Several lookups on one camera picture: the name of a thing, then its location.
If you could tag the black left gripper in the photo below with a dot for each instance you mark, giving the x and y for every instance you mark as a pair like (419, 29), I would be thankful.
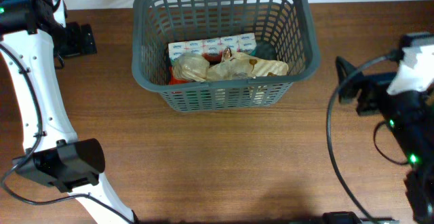
(82, 43)

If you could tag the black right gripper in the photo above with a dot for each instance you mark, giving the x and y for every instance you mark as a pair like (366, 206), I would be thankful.
(374, 89)

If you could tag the orange spaghetti packet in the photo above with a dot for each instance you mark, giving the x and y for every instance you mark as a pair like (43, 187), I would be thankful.
(174, 80)

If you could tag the tissue pack multipack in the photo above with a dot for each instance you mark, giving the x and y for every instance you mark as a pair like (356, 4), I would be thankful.
(212, 49)

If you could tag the brown paper bag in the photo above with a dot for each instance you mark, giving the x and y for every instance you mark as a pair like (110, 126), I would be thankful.
(238, 65)

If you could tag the cream paper bag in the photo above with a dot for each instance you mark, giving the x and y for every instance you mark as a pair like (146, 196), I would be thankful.
(194, 67)

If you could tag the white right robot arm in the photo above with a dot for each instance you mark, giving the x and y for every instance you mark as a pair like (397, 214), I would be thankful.
(408, 116)

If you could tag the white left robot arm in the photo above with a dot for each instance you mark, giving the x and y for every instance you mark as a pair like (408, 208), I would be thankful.
(36, 39)

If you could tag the grey plastic basket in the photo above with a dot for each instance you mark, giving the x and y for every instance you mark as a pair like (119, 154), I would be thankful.
(284, 30)

